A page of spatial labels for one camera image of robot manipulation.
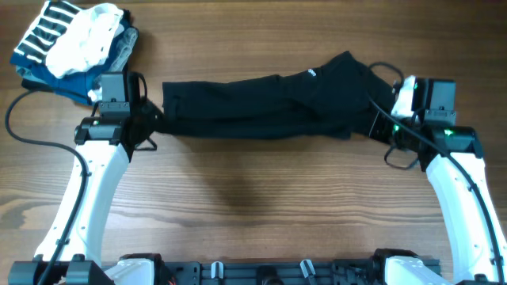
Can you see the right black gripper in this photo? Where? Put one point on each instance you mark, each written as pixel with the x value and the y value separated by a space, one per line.
pixel 380 127

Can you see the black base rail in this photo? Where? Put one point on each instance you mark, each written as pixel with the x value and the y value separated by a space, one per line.
pixel 342 271

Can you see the black white striped folded garment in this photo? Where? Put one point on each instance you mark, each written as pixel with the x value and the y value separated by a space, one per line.
pixel 53 21

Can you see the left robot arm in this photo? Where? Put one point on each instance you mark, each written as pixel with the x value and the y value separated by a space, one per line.
pixel 105 142

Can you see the grey folded garment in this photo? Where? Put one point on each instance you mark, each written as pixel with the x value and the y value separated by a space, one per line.
pixel 119 54

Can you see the black polo shirt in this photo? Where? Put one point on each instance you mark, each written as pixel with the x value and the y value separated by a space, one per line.
pixel 336 99

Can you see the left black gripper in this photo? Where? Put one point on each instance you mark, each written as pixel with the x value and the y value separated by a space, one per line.
pixel 153 113

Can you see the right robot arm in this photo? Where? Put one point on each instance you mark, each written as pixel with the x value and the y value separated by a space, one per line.
pixel 423 120

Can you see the navy blue folded garment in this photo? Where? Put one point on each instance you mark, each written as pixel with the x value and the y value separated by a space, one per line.
pixel 77 86

